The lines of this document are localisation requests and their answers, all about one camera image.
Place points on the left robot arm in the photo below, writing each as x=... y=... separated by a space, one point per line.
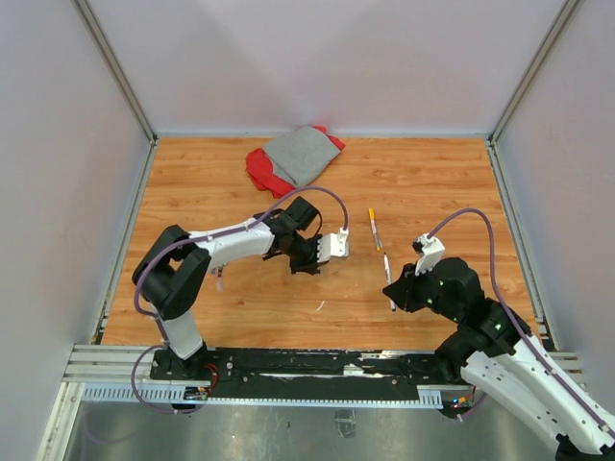
x=170 y=276

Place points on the white pen yellow end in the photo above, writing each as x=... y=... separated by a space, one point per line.
x=374 y=228

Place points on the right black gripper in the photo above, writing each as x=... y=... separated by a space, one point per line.
x=403 y=290

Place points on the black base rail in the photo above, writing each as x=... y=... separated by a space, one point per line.
x=294 y=374

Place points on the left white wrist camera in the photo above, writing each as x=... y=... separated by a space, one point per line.
x=333 y=245

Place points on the red cloth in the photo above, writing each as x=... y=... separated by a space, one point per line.
x=260 y=170

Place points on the white pen black end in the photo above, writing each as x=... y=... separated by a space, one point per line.
x=389 y=279

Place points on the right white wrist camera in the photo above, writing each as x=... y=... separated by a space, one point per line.
x=430 y=250

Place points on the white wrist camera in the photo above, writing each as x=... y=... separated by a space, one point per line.
x=430 y=250
x=333 y=245

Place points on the grey cable duct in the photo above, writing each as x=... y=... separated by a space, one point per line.
x=179 y=394

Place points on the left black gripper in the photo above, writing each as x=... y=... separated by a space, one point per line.
x=312 y=266

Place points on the aluminium frame rail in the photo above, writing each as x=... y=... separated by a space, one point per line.
x=107 y=364

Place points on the purple pen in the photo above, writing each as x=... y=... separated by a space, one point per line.
x=217 y=274

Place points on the grey folded cloth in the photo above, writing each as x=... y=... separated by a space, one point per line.
x=301 y=156

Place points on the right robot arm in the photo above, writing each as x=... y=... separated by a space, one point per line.
x=496 y=352

